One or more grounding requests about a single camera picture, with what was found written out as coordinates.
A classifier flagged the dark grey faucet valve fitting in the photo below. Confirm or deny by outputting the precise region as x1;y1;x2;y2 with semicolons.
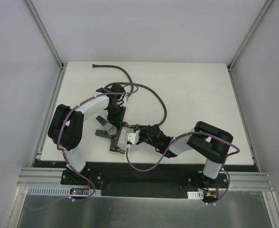
95;114;126;154

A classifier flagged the black flexible hose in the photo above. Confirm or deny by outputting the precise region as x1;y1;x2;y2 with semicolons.
92;63;168;128

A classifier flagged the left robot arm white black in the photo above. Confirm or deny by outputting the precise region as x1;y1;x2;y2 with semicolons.
47;83;127;185

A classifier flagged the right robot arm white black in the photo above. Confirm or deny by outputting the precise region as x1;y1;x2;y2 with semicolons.
126;121;233;188

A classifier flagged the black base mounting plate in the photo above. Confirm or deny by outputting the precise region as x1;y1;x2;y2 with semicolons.
60;162;228;199

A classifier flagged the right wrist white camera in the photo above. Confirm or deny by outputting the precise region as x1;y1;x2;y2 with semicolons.
125;131;140;144

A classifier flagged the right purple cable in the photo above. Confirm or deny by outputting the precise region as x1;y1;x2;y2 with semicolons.
126;132;240;206

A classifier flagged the purple cable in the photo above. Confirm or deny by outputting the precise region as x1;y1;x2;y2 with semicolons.
126;132;240;206
25;82;140;211

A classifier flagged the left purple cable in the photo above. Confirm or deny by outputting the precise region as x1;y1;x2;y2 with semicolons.
25;82;140;211

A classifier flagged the right white cable duct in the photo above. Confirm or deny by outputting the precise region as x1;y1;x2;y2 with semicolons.
187;191;204;200

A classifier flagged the white cable duct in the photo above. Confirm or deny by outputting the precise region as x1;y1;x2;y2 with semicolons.
187;191;204;200
28;186;102;198

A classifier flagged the left white cable duct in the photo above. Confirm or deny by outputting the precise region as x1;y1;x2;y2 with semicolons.
28;186;102;198

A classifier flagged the front aluminium rail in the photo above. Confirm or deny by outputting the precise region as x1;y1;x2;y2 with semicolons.
18;168;275;191

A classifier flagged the right aluminium frame post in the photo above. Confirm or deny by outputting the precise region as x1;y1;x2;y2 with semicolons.
227;0;275;72

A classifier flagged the aluminium frame post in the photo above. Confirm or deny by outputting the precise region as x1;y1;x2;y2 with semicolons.
227;0;275;72
24;0;64;69

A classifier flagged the left aluminium frame post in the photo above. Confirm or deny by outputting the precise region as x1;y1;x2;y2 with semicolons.
24;0;64;69

